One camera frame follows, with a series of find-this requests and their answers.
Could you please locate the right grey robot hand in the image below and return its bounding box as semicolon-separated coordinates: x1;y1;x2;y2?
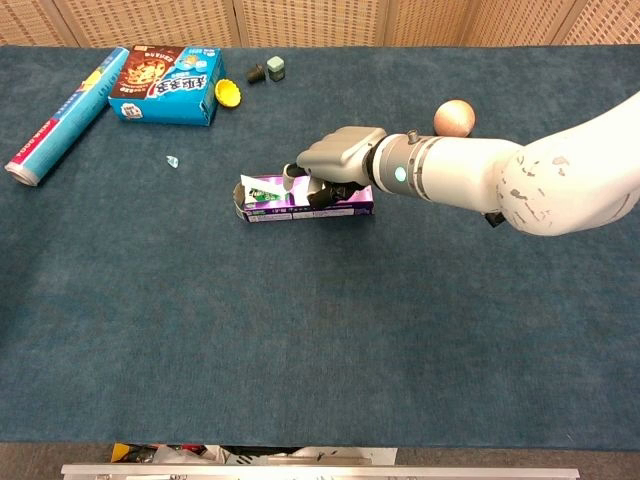
282;126;389;209

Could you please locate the yellow bottle cap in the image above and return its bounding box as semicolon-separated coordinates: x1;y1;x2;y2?
214;78;244;110

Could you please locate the wicker folding screen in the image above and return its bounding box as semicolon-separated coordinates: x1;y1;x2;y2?
0;0;640;49

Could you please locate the blue cookie box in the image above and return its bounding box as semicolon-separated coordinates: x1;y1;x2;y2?
107;45;227;127

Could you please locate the white plastic bag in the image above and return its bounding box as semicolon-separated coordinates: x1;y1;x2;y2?
154;444;399;466

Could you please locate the purple toothpaste box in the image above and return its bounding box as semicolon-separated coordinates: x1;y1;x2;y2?
233;172;375;224

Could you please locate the yellow packet under table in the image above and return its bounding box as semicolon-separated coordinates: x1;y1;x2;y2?
110;442;161;464

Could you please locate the tan wooden ball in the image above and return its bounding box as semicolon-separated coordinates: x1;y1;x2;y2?
433;99;477;139

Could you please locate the blue foil roll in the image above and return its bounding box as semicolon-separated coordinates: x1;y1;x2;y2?
4;46;131;187

